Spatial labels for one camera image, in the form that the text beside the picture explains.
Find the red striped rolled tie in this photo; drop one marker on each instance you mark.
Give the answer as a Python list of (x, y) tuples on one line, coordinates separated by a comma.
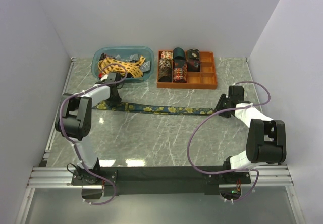
[(179, 75)]

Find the dark tie in bin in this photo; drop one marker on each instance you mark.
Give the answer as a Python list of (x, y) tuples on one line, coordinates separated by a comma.
[(103, 57)]

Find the black floral rolled tie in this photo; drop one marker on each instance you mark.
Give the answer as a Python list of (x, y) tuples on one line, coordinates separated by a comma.
[(193, 54)]

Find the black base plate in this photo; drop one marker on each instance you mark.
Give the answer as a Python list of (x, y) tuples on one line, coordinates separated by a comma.
[(169, 180)]

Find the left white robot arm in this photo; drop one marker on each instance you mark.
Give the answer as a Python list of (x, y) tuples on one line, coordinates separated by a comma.
[(74, 120)]

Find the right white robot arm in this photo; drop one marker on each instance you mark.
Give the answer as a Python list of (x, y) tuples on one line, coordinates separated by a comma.
[(266, 140)]

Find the orange divided tray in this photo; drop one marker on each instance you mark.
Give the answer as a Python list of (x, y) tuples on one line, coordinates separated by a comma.
[(206, 78)]

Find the blue floral tie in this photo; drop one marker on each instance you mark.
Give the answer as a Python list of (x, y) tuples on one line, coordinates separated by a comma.
[(152, 109)]

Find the dark brown rolled tie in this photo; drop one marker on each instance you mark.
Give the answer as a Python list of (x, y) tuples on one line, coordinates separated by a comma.
[(165, 75)]

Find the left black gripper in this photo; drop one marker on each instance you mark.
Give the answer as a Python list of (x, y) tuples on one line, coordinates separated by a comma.
[(116, 100)]

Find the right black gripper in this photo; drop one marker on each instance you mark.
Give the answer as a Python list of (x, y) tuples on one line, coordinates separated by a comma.
[(223, 97)]

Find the yellow patterned tie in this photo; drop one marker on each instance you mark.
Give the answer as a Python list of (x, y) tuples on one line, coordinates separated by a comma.
[(121, 67)]

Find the dark red dotted rolled tie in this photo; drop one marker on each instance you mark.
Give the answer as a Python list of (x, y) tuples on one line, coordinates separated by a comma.
[(178, 63)]

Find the blue plastic bin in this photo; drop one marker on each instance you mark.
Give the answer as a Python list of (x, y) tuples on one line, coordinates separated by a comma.
[(124, 52)]

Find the teal rolled tie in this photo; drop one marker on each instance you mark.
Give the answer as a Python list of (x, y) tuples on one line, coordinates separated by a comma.
[(179, 54)]

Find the red white rolled tie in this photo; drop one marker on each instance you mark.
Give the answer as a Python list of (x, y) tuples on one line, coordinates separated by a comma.
[(166, 55)]

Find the brown patterned rolled tie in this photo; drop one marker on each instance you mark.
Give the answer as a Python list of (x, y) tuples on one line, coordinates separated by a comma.
[(165, 63)]

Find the maroon rolled tie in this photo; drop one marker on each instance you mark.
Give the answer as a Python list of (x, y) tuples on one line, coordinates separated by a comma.
[(193, 65)]

